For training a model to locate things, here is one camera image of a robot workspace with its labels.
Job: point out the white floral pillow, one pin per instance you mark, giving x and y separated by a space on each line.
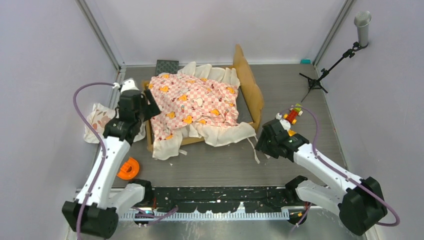
98 119

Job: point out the grey microphone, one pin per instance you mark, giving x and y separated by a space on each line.
362 21

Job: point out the wooden pet bed frame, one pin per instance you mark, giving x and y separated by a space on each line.
252 95

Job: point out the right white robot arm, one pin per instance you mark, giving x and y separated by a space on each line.
357 201

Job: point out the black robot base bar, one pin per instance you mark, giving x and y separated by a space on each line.
220 203

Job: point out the teal small block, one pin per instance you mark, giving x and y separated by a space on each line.
305 61

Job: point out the yellow toy window block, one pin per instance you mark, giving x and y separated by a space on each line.
291 132

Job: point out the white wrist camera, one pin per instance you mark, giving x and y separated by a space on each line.
285 123
129 85

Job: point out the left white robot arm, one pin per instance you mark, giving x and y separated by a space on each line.
94 212

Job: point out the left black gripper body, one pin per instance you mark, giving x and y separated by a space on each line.
141 113

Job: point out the pink checkered duck blanket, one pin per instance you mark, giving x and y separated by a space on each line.
196 102

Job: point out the red green toy car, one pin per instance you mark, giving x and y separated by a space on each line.
295 111

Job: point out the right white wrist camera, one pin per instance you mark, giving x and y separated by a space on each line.
285 123

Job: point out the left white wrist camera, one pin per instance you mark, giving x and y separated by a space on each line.
129 85

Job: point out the black microphone tripod stand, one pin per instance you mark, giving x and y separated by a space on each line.
315 83

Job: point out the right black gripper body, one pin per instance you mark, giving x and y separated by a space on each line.
267 145

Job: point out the orange plastic arch piece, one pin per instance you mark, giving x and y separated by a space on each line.
129 170

